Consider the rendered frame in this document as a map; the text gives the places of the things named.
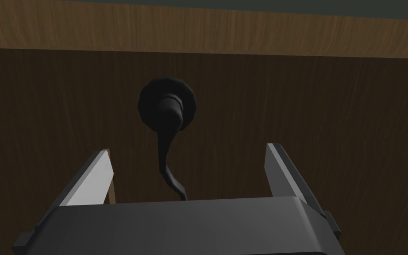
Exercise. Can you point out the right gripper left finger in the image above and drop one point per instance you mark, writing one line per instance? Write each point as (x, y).
(90, 182)

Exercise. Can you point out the brown wooden door leaf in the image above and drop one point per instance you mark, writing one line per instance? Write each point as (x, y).
(296, 106)

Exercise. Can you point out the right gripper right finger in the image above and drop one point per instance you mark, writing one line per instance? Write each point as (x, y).
(284, 175)

